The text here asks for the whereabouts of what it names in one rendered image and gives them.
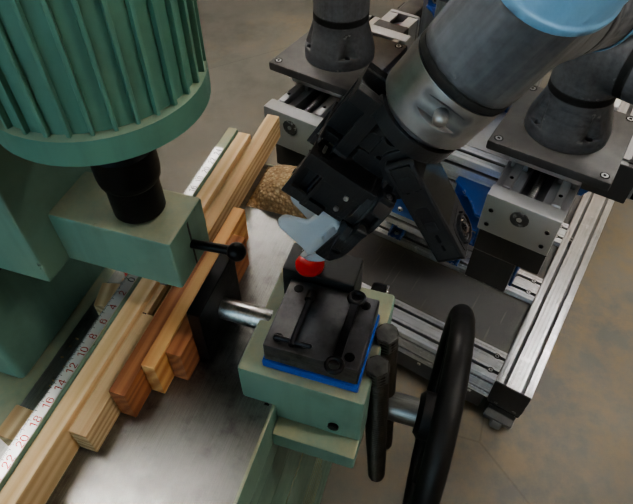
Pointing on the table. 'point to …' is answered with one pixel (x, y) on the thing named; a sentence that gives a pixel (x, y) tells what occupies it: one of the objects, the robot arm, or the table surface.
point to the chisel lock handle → (221, 249)
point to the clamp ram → (220, 308)
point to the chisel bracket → (130, 233)
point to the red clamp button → (308, 267)
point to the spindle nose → (133, 187)
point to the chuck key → (299, 323)
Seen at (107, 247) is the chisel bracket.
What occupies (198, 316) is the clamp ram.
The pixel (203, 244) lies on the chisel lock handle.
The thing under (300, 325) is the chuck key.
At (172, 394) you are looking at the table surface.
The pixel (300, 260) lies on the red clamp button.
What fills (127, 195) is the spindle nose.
